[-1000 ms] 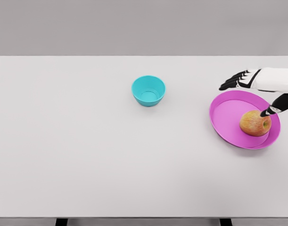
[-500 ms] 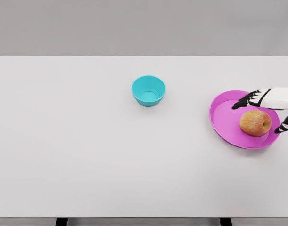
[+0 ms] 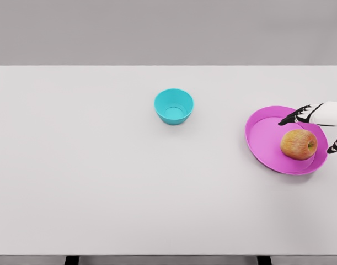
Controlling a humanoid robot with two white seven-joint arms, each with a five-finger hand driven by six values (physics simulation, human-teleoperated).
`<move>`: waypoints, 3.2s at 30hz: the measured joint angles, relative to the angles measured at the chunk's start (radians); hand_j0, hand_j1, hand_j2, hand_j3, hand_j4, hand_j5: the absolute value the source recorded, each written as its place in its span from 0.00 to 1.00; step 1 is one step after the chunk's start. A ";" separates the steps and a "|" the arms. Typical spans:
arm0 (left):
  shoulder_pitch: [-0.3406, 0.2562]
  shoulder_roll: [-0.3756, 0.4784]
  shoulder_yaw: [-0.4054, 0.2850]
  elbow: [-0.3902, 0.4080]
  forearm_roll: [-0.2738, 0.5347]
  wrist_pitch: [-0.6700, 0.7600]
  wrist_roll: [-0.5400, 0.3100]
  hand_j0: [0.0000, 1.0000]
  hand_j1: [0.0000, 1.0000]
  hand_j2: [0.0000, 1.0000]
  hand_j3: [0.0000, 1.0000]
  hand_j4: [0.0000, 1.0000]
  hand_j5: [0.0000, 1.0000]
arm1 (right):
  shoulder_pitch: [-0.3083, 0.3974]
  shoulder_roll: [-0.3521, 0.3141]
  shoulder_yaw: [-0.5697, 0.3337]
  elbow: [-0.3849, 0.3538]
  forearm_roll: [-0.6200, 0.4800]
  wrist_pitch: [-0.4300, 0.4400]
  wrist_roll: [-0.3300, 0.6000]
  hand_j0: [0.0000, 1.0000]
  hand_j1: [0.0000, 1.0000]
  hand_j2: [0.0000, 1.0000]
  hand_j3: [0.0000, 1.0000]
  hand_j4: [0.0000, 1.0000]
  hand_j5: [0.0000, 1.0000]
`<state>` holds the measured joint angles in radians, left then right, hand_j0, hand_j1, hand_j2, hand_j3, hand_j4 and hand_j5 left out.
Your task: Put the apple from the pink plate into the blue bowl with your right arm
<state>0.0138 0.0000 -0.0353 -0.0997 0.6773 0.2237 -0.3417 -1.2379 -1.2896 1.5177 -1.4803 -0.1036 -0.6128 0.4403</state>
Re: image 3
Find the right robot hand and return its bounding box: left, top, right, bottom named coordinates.
left=277, top=101, right=337, bottom=155

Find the red yellow apple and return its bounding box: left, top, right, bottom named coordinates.
left=280, top=129, right=318, bottom=161

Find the pink plate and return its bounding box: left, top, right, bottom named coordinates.
left=244, top=105, right=329, bottom=176

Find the blue bowl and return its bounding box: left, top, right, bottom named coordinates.
left=153, top=88, right=195, bottom=126

